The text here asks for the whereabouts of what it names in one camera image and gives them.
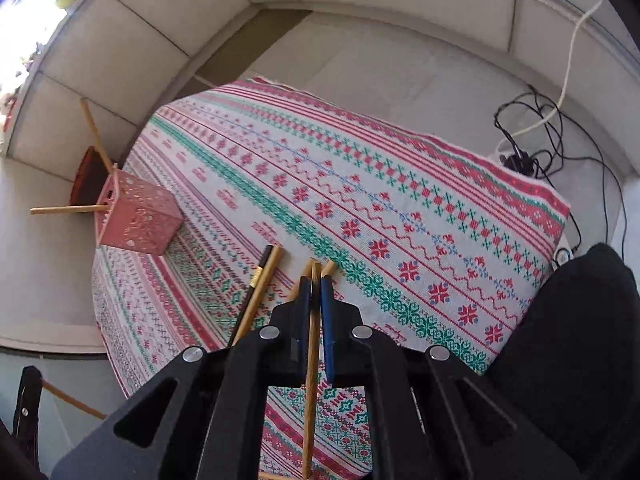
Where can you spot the black chopstick with gold band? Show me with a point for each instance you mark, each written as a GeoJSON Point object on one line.
{"type": "Point", "coordinates": [255, 280]}

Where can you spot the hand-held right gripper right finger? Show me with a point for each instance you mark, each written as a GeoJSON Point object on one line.
{"type": "Point", "coordinates": [327, 310]}

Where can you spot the pink perforated utensil holder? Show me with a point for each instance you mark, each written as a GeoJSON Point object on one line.
{"type": "Point", "coordinates": [137, 220]}

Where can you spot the black power adapter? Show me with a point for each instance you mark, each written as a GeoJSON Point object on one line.
{"type": "Point", "coordinates": [517, 162]}

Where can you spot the black bin with red top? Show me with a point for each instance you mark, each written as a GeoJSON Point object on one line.
{"type": "Point", "coordinates": [87, 177]}

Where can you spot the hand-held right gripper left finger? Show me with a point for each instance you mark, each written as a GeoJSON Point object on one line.
{"type": "Point", "coordinates": [304, 305]}

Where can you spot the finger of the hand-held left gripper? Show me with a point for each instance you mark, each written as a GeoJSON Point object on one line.
{"type": "Point", "coordinates": [27, 405]}

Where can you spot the red green patterned tablecloth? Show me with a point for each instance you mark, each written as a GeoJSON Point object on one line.
{"type": "Point", "coordinates": [325, 185]}

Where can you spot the plain wooden chopstick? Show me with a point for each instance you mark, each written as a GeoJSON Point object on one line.
{"type": "Point", "coordinates": [95, 132]}
{"type": "Point", "coordinates": [264, 280]}
{"type": "Point", "coordinates": [310, 410]}
{"type": "Point", "coordinates": [75, 401]}
{"type": "Point", "coordinates": [299, 275]}
{"type": "Point", "coordinates": [65, 209]}
{"type": "Point", "coordinates": [328, 267]}

